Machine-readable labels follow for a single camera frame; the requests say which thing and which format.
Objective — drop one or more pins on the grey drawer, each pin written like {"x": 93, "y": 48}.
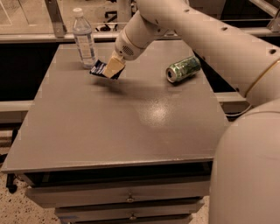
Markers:
{"x": 110, "y": 193}
{"x": 130, "y": 211}

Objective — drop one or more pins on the metal rail frame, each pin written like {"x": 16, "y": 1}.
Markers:
{"x": 260, "y": 32}

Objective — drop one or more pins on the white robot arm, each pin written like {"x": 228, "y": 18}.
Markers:
{"x": 245, "y": 179}

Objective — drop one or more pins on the grey top drawer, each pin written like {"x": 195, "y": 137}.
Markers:
{"x": 110, "y": 193}

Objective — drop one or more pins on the green soda can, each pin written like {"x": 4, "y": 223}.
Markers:
{"x": 180, "y": 70}

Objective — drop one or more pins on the clear plastic water bottle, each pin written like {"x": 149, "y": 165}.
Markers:
{"x": 82, "y": 32}

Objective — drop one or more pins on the blue rxbar blueberry wrapper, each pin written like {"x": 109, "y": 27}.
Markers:
{"x": 99, "y": 68}

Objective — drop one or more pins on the metal bracket post left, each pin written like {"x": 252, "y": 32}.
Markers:
{"x": 58, "y": 25}

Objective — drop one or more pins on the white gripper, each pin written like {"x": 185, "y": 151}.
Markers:
{"x": 124, "y": 49}

